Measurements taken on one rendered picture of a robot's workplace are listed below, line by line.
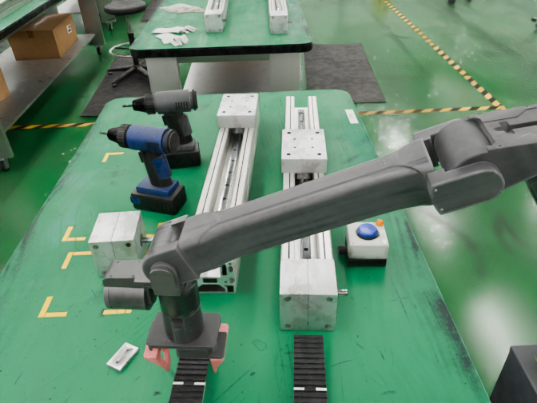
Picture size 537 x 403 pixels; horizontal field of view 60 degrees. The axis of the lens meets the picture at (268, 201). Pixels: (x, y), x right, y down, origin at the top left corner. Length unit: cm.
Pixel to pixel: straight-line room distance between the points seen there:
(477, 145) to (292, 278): 44
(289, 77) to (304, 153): 144
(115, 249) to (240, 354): 34
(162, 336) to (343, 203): 36
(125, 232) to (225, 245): 45
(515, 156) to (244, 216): 30
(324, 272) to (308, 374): 18
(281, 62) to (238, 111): 118
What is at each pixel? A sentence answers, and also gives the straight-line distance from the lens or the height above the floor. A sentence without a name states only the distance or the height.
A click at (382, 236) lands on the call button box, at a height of 84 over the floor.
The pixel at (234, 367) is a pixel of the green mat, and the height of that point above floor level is 78.
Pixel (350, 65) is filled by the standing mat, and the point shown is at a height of 1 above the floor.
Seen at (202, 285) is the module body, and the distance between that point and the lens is 97.
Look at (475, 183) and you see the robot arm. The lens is 50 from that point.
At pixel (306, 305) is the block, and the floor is 85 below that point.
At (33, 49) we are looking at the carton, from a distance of 459.
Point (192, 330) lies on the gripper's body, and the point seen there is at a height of 93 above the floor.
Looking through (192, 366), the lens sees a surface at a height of 81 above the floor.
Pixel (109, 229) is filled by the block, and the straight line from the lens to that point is 102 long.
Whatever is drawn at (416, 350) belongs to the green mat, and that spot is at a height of 78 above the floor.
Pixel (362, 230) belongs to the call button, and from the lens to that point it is 99.
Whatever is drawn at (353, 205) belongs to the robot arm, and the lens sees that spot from 53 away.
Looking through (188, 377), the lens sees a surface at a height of 81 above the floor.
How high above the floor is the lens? 146
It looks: 35 degrees down
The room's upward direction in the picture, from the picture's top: 2 degrees counter-clockwise
